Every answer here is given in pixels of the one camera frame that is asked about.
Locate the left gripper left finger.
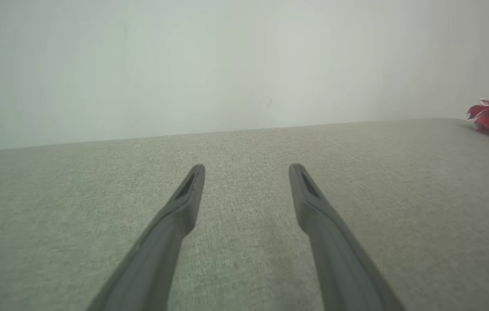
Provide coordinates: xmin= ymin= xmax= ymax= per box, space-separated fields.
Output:
xmin=86 ymin=164 xmax=206 ymax=311

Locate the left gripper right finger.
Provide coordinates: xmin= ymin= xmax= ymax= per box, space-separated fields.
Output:
xmin=289 ymin=163 xmax=405 ymax=311

